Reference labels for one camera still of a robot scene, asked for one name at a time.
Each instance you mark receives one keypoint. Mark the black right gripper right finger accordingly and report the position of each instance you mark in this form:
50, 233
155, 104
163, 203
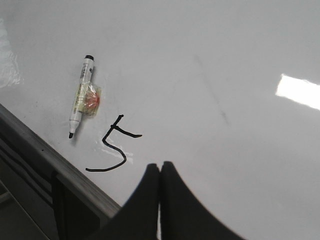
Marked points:
182, 215

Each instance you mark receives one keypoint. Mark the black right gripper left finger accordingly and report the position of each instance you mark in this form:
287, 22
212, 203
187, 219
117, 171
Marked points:
138, 217

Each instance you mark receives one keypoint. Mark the dark cabinet under whiteboard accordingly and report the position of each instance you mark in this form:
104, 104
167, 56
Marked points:
57, 207

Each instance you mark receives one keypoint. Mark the white taped whiteboard marker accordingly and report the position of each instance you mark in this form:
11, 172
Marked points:
87, 97

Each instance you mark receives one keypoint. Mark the whiteboard with aluminium frame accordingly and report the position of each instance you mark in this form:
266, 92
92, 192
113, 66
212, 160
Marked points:
226, 90

